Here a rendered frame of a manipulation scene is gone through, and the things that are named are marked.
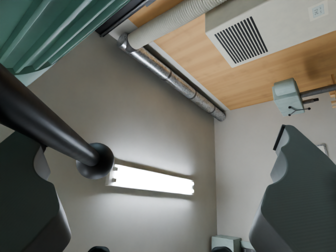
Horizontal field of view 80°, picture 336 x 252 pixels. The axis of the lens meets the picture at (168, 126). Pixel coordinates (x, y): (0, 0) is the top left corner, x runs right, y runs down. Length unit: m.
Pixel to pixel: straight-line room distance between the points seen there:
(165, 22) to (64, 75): 0.90
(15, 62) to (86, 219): 1.59
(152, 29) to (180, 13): 0.28
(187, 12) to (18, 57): 1.59
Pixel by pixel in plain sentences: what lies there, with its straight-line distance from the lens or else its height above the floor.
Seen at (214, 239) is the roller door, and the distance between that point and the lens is 3.09.
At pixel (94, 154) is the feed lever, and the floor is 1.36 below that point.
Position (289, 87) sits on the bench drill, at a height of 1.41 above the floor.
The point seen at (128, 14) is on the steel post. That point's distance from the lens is 1.90.
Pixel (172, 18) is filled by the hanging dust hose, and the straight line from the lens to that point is 1.79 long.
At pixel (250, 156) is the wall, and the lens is 3.22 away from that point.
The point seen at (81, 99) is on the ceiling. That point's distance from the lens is 1.78.
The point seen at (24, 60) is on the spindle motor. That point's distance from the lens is 0.19.
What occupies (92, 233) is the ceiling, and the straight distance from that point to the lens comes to 1.78.
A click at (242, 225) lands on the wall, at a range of 3.21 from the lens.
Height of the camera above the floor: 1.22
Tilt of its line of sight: 37 degrees up
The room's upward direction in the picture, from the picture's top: 103 degrees counter-clockwise
